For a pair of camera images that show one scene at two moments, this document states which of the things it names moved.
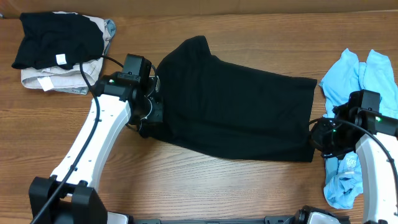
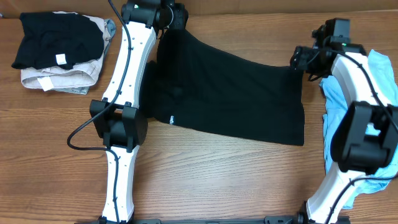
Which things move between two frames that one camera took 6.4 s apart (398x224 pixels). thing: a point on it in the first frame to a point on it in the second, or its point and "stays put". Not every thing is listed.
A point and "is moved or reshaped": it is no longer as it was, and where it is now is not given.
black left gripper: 156,113 to 179,20
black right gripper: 318,139 to 300,60
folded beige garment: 48,79 stays put
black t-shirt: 215,105 is moved or reshaped
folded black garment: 60,39 stays put
